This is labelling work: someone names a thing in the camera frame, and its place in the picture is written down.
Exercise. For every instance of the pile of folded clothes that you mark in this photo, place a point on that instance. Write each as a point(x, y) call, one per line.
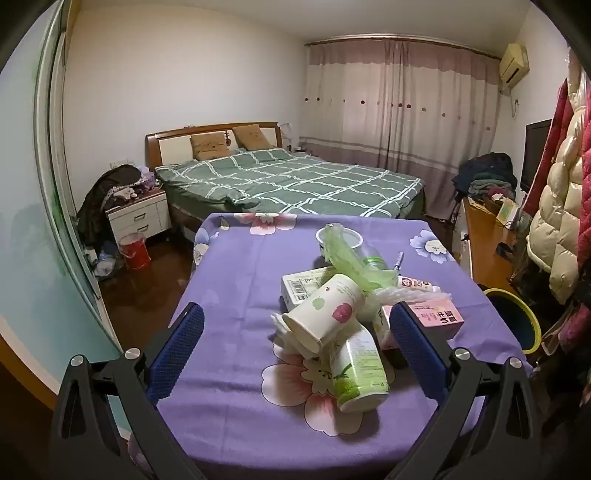
point(487, 177)

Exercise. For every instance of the wall air conditioner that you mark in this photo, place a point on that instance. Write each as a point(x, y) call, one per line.
point(513, 62)

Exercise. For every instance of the red bucket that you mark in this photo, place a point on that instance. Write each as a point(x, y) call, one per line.
point(135, 251)

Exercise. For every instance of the white fruit-print paper cup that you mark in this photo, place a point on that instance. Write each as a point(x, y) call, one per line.
point(323, 309)

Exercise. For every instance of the brown pillow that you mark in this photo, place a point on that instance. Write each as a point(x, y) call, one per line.
point(253, 137)
point(210, 145)

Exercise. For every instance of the red jacket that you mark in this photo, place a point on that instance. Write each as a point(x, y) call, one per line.
point(551, 138)

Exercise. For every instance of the wooden bed headboard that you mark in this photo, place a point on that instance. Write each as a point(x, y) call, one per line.
point(175, 145)

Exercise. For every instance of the white tube with red heart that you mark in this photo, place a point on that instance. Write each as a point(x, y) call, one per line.
point(418, 283)

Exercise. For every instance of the black television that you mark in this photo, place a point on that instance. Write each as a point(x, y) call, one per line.
point(535, 154)

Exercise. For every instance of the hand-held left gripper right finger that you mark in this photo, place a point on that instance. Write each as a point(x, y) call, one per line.
point(415, 355)

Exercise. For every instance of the dark clothes pile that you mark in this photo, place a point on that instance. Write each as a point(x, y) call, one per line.
point(99, 194)

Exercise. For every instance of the pink striped curtain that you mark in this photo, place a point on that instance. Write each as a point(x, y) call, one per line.
point(406, 106)

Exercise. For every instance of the green checked duvet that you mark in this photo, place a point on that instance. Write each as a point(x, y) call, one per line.
point(295, 180)

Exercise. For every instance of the purple floral tablecloth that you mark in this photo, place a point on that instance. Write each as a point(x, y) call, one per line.
point(240, 277)

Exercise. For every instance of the cream puffer jacket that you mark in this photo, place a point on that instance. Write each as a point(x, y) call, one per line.
point(561, 207)

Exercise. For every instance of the white nightstand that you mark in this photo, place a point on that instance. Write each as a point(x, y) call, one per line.
point(138, 214)

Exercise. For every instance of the green plastic bag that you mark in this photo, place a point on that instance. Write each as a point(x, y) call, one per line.
point(346, 258)

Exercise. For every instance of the clear plastic bottle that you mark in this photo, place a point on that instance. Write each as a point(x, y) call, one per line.
point(375, 264)

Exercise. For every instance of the wooden desk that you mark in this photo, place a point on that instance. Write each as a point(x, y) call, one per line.
point(487, 249)

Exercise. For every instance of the yellow-rimmed dark bin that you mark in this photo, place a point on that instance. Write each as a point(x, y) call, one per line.
point(517, 323)

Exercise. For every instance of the thin pen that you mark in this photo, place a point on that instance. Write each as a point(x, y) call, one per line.
point(398, 262)

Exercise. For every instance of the white barcode box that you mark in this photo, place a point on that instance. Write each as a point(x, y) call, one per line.
point(298, 286)

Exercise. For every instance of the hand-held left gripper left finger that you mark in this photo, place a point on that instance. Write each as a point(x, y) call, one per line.
point(178, 350)

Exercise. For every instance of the white round bowl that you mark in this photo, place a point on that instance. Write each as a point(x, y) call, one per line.
point(353, 237)

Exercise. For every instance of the pink milk carton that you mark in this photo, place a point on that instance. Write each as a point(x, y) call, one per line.
point(434, 316)

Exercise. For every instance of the clear plastic wrap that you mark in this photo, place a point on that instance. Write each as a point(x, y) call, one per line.
point(385, 295)

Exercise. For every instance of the sliding wardrobe door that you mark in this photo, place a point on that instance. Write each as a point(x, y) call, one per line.
point(32, 207)

